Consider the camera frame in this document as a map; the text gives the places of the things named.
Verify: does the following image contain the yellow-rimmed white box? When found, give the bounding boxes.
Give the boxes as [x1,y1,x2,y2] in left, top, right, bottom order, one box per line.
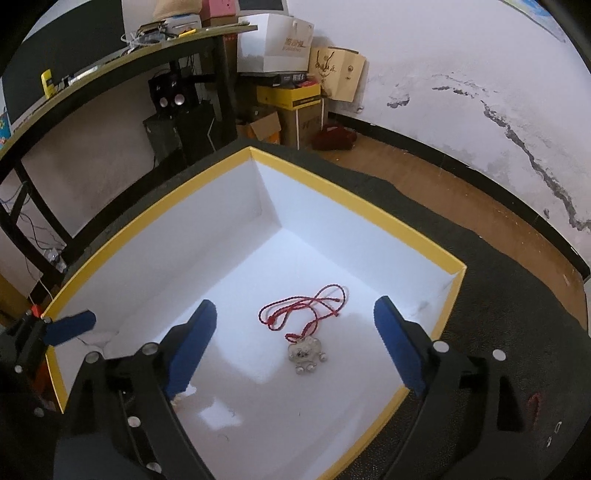
[41,146,466,480]

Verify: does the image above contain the black computer tower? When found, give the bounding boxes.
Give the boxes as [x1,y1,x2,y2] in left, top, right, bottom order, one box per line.
[143,104,218,169]

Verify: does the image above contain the white paper shopping bag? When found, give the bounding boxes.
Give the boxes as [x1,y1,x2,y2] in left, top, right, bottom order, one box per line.
[237,13,315,75]

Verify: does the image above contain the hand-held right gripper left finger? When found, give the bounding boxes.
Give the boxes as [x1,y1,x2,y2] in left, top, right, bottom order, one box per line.
[53,299,218,480]

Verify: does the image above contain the dark red cloth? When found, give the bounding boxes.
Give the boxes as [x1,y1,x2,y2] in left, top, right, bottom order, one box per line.
[310,124,357,152]

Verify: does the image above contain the tall cardboard box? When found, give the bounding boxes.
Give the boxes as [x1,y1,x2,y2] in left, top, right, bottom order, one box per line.
[279,104,326,151]

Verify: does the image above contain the tangled cables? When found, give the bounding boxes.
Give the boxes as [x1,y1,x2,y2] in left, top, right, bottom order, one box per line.
[0,182,70,301]

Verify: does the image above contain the pink box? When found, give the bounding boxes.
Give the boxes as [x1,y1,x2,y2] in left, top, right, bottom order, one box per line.
[202,0,238,19]

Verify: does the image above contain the grey device on desk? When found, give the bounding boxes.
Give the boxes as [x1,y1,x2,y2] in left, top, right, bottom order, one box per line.
[161,14,204,36]

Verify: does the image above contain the black speaker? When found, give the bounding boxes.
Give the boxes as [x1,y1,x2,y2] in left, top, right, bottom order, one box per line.
[148,71,199,116]

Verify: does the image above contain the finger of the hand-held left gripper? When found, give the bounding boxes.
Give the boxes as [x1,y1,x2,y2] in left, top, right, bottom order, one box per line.
[4,310,97,377]

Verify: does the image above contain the tan woven hat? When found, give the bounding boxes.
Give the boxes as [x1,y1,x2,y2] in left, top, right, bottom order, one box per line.
[152,0,204,21]

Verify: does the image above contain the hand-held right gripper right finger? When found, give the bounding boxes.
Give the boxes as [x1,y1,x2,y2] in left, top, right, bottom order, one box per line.
[374,296,555,480]

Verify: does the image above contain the brown paper bag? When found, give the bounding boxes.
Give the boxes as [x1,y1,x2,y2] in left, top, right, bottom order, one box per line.
[308,46,367,103]

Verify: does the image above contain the yellow and black box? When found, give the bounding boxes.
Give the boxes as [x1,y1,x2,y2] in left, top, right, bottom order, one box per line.
[256,83,322,110]

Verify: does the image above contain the open orange cardboard box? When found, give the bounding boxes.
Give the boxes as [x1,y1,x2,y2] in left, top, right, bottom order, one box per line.
[236,112,283,145]

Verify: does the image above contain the black monitor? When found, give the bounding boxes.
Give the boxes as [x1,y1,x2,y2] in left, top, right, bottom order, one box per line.
[0,0,125,121]

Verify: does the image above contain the red cord silver pendant necklace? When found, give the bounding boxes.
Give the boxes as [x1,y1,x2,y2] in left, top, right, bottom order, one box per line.
[257,282,350,376]

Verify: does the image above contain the black desk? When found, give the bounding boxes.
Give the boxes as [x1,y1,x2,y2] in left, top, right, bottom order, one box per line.
[0,21,259,296]

